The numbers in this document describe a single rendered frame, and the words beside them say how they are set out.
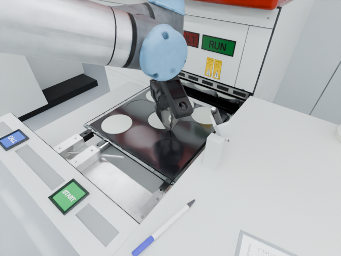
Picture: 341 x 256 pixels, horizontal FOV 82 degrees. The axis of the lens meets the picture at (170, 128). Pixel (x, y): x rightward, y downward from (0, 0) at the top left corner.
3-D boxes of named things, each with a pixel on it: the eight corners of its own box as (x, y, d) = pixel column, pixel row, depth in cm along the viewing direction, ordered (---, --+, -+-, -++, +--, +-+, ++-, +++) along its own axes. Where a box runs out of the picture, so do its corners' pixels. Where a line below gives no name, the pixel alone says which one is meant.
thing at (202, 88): (153, 86, 95) (152, 67, 88) (240, 121, 75) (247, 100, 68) (150, 87, 94) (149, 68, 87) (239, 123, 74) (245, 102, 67)
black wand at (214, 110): (215, 113, 30) (219, 106, 30) (207, 109, 31) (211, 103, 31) (228, 144, 48) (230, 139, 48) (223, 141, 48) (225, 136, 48)
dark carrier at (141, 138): (156, 85, 86) (156, 84, 86) (230, 114, 70) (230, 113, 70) (89, 125, 65) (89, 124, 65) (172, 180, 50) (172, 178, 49)
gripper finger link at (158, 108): (169, 116, 60) (169, 91, 54) (171, 120, 59) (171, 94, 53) (155, 120, 59) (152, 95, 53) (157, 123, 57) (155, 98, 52)
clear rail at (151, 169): (86, 125, 66) (85, 122, 65) (176, 184, 49) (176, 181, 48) (82, 127, 66) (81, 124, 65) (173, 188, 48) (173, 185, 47)
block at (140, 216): (157, 196, 48) (156, 190, 46) (167, 204, 46) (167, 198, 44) (133, 223, 43) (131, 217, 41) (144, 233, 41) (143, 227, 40)
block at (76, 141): (79, 139, 63) (76, 132, 61) (86, 144, 61) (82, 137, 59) (55, 155, 58) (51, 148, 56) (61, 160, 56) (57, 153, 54)
